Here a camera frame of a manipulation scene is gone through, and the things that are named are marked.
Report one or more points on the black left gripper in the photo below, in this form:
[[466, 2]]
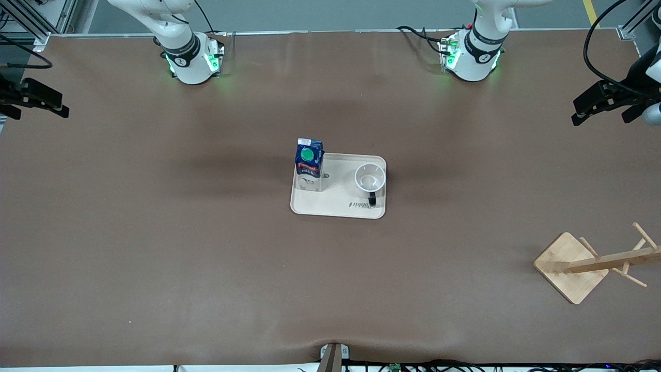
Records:
[[621, 94]]

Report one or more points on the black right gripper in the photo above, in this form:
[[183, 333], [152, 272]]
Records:
[[11, 94]]

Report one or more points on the blue milk carton green cap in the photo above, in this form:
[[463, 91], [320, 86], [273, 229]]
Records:
[[310, 165]]

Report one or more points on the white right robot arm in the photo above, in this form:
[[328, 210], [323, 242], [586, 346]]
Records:
[[178, 31]]

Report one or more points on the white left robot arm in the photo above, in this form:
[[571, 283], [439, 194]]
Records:
[[477, 49]]

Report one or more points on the beige tray with dog print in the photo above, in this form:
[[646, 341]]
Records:
[[338, 204]]

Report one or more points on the wooden mug stand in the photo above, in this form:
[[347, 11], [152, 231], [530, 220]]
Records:
[[568, 268]]

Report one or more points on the aluminium frame profile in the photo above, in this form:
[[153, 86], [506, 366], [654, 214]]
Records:
[[632, 28], [31, 20]]

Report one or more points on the grey metal camera bracket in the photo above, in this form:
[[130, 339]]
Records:
[[334, 357]]

